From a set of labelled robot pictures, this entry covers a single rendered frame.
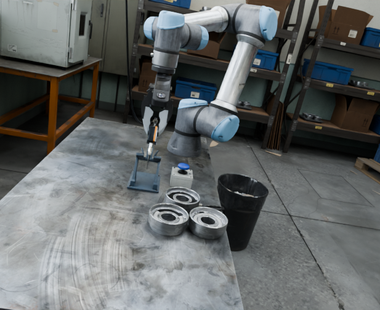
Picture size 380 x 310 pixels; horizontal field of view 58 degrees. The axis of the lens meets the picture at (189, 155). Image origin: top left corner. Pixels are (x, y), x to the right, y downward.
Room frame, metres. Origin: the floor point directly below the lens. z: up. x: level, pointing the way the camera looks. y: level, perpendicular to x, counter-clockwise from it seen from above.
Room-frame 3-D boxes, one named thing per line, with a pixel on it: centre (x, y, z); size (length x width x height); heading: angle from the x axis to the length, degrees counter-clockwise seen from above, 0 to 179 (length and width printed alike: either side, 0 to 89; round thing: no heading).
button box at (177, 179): (1.07, 0.01, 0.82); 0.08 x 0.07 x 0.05; 5
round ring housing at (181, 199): (0.91, 0.00, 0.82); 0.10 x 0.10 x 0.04
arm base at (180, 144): (1.41, 0.03, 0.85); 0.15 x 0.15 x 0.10
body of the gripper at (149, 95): (1.05, 0.13, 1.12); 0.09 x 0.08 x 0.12; 6
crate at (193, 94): (4.54, 0.10, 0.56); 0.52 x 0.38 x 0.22; 92
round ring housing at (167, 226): (0.79, 0.02, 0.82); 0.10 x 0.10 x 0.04
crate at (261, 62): (4.60, -0.55, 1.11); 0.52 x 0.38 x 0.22; 95
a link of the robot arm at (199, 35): (1.13, 0.08, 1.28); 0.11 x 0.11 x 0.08; 55
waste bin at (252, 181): (2.05, -0.38, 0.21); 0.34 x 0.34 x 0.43
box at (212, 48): (4.52, 0.11, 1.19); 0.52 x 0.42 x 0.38; 95
